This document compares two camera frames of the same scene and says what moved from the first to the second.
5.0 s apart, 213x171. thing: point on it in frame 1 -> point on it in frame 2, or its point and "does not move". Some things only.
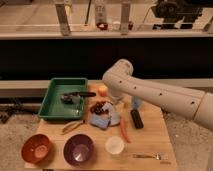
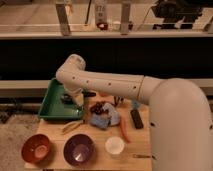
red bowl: [35, 149] does not move
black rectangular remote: [137, 120] does not move
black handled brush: [68, 97] does not move
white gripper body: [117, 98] -> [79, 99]
